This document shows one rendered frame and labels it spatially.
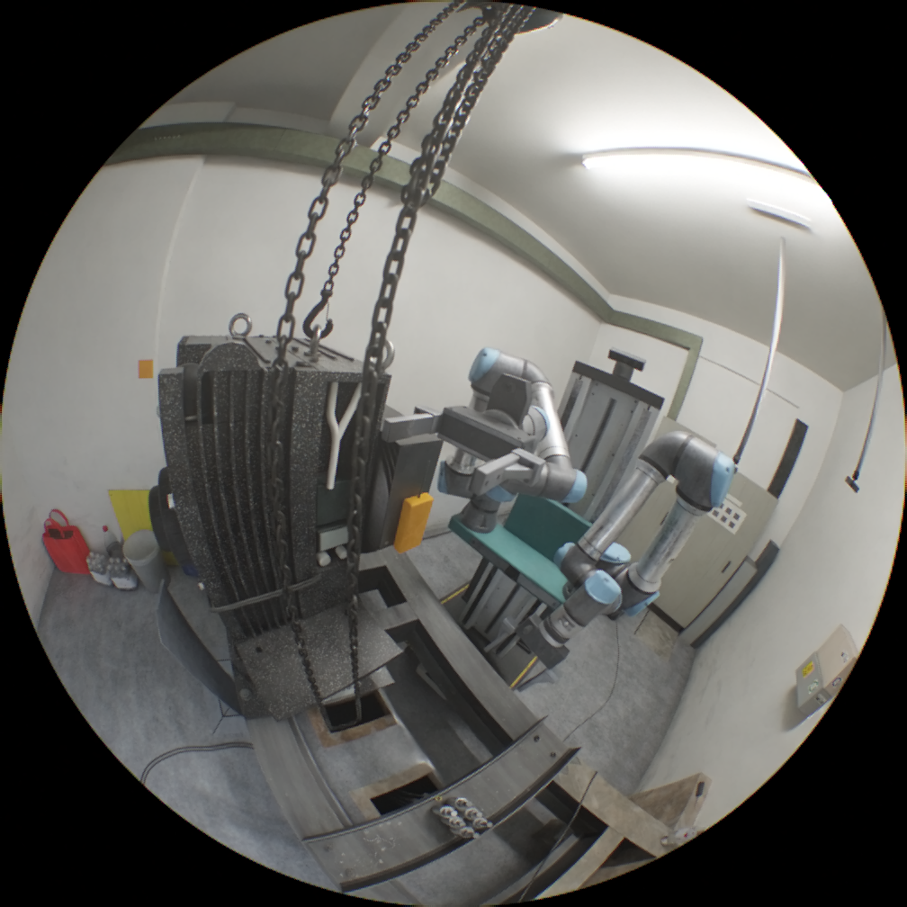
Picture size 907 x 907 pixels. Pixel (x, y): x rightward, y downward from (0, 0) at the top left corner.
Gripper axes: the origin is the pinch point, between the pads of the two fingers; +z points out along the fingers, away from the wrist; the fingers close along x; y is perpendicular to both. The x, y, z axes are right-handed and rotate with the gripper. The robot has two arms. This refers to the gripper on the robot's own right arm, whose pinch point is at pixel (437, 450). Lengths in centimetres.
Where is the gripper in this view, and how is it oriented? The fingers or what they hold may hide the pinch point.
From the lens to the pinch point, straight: 32.0
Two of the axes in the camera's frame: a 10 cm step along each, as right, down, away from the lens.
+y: -2.3, 8.9, 3.8
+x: -7.8, -4.1, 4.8
